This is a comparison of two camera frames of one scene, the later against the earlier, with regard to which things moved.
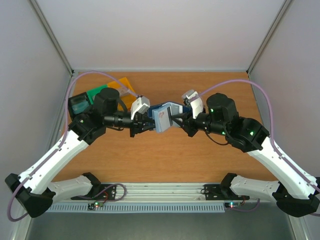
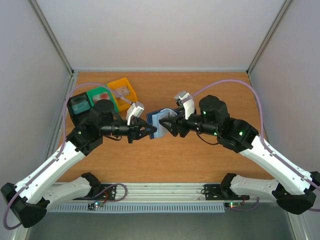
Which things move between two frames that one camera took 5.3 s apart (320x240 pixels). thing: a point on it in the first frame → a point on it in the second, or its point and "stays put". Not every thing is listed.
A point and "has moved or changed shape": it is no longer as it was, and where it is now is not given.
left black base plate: [100, 192] stays put
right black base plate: [222, 192] stays put
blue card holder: [162, 114] has moved or changed shape
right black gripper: [190, 124] → [181, 124]
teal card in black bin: [80, 107] stays put
